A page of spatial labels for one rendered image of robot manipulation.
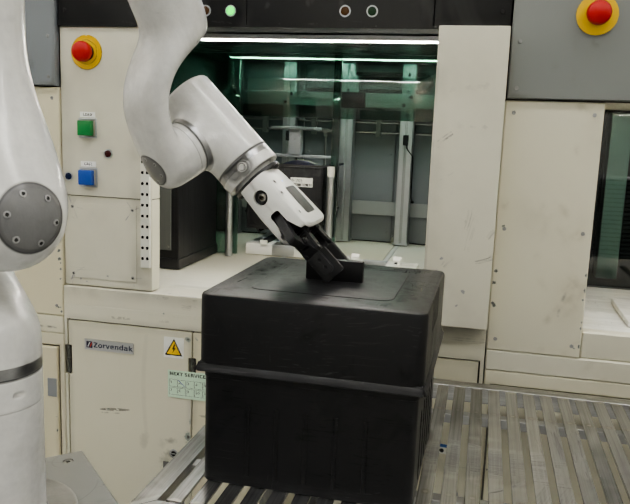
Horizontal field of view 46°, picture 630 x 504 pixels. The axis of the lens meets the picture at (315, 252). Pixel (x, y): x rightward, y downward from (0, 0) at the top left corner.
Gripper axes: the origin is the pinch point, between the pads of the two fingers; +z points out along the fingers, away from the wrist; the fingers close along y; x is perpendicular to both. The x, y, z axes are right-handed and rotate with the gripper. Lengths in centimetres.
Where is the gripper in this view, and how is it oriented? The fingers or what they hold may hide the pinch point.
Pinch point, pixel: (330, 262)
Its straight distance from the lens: 102.4
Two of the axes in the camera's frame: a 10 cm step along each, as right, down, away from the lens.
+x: -7.1, 6.4, 2.8
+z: 6.6, 7.5, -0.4
